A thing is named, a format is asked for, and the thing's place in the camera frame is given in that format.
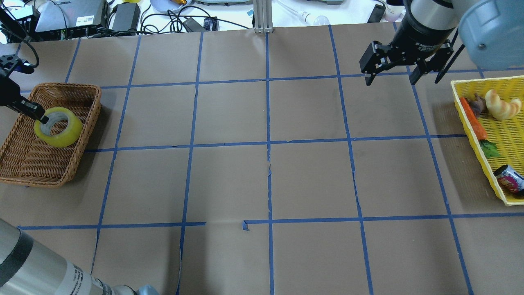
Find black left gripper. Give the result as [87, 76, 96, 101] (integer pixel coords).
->
[0, 76, 49, 123]

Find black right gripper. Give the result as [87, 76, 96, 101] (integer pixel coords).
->
[359, 8, 456, 86]

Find yellow tape roll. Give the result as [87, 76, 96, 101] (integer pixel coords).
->
[33, 107, 83, 148]

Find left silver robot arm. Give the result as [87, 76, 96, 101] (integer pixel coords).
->
[1, 82, 158, 295]

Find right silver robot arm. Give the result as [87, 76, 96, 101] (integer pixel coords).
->
[359, 0, 524, 86]

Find brown wicker basket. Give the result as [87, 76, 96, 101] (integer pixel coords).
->
[0, 82, 102, 188]

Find lavender white jar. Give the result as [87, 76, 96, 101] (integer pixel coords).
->
[383, 2, 404, 22]

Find brown toy mushroom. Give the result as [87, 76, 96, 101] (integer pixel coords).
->
[468, 93, 487, 118]

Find black computer box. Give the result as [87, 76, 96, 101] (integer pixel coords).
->
[1, 0, 110, 43]

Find white light bulb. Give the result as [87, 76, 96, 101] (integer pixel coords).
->
[298, 11, 330, 26]

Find yellow toy banana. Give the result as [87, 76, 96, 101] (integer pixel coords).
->
[485, 89, 523, 120]

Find orange toy carrot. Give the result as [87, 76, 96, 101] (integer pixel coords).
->
[460, 97, 500, 158]

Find yellow woven basket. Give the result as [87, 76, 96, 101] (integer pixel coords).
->
[450, 75, 524, 206]

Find black power adapter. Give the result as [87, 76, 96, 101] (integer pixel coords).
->
[110, 2, 140, 32]

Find blue plate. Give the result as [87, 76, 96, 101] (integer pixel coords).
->
[150, 0, 193, 14]

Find aluminium frame post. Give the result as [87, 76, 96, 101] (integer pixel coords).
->
[253, 0, 274, 34]

